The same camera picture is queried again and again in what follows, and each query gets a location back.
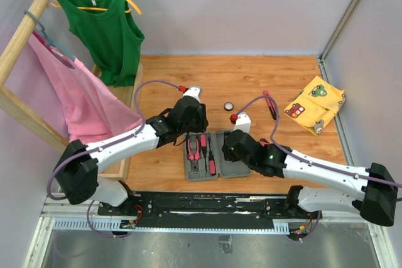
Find pink utility knife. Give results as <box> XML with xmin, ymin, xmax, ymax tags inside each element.
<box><xmin>263</xmin><ymin>90</ymin><xmax>278</xmax><ymax>121</ymax></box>

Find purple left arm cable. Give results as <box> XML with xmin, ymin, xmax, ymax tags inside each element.
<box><xmin>46</xmin><ymin>80</ymin><xmax>186</xmax><ymax>239</ymax></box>

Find pink handled pliers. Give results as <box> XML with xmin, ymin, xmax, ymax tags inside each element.
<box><xmin>186</xmin><ymin>136</ymin><xmax>201</xmax><ymax>174</ymax></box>

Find green tank top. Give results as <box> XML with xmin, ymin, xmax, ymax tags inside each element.
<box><xmin>57</xmin><ymin>0</ymin><xmax>144</xmax><ymax>87</ymax></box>

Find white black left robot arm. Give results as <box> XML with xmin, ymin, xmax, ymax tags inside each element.
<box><xmin>54</xmin><ymin>95</ymin><xmax>208</xmax><ymax>216</ymax></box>

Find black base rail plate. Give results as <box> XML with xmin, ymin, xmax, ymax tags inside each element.
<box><xmin>97</xmin><ymin>191</ymin><xmax>317</xmax><ymax>229</ymax></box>

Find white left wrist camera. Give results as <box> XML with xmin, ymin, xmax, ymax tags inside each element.
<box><xmin>178</xmin><ymin>85</ymin><xmax>202</xmax><ymax>102</ymax></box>

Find black electrical tape roll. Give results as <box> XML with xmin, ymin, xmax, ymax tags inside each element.
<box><xmin>224</xmin><ymin>102</ymin><xmax>234</xmax><ymax>112</ymax></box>

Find wooden clothes rack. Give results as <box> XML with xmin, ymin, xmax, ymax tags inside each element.
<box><xmin>0</xmin><ymin>0</ymin><xmax>144</xmax><ymax>182</ymax></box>

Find pink shirt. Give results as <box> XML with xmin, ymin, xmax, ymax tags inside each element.
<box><xmin>28</xmin><ymin>33</ymin><xmax>141</xmax><ymax>144</ymax></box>

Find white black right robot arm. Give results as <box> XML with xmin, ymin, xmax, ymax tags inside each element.
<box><xmin>222</xmin><ymin>130</ymin><xmax>398</xmax><ymax>227</ymax></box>

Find grey plastic tool case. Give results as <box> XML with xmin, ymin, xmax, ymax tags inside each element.
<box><xmin>184</xmin><ymin>131</ymin><xmax>252</xmax><ymax>182</ymax></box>

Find grey clothes hanger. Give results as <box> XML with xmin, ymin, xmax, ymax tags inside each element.
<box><xmin>24</xmin><ymin>10</ymin><xmax>75</xmax><ymax>70</ymax></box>

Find yellow patterned cloth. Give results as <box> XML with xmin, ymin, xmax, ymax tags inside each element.
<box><xmin>283</xmin><ymin>76</ymin><xmax>345</xmax><ymax>136</ymax></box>

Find pink hex key set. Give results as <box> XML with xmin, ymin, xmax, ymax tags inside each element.
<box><xmin>259</xmin><ymin>138</ymin><xmax>269</xmax><ymax>146</ymax></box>

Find aluminium frame post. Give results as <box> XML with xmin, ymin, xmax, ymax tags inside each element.
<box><xmin>318</xmin><ymin>0</ymin><xmax>362</xmax><ymax>63</ymax></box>

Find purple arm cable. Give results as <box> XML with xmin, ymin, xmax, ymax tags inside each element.
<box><xmin>232</xmin><ymin>95</ymin><xmax>402</xmax><ymax>244</ymax></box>
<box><xmin>46</xmin><ymin>80</ymin><xmax>186</xmax><ymax>239</ymax></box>

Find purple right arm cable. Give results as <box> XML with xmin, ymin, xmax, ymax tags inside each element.
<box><xmin>232</xmin><ymin>95</ymin><xmax>402</xmax><ymax>244</ymax></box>

